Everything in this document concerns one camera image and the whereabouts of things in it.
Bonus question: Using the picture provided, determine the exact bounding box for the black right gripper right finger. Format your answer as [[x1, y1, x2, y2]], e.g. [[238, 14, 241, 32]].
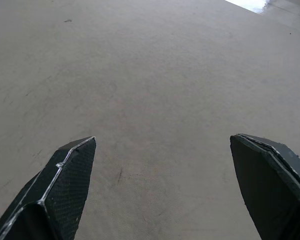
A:
[[229, 133, 300, 240]]

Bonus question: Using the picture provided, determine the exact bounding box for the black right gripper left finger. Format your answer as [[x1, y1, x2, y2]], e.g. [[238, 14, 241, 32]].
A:
[[0, 136, 97, 240]]

